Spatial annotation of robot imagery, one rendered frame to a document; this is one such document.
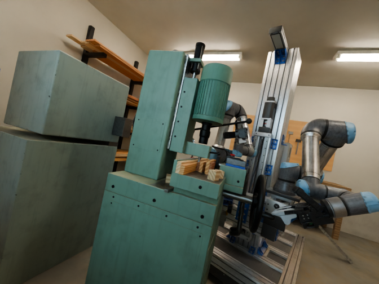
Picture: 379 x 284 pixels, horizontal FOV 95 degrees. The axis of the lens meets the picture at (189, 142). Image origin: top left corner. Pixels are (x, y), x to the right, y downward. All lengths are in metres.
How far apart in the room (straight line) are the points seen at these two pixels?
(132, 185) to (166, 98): 0.49
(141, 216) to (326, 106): 4.13
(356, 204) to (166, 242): 0.76
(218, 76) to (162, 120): 0.37
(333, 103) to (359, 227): 2.33
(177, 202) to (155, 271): 0.33
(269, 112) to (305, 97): 2.85
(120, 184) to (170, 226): 0.32
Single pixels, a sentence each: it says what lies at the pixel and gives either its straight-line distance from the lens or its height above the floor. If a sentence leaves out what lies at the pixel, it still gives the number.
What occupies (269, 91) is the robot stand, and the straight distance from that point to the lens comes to 1.82.
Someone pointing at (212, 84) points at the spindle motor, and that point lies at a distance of 0.96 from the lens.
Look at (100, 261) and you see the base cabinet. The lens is 1.15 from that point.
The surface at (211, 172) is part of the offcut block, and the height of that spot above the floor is 0.93.
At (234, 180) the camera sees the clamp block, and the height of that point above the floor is 0.90.
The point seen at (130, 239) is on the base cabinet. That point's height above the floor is 0.53.
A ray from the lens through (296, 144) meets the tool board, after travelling 4.23.
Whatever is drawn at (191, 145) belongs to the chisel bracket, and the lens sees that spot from 0.97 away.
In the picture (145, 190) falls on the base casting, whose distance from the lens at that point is 0.89.
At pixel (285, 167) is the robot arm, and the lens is 1.46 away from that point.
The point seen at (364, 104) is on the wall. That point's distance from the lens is 4.68.
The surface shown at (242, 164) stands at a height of 0.98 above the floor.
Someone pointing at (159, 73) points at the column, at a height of 1.38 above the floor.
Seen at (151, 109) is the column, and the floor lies 1.18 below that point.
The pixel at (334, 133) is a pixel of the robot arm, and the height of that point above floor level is 1.24.
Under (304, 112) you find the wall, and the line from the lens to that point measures 4.38.
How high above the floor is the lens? 1.04
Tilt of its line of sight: level
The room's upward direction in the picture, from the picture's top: 12 degrees clockwise
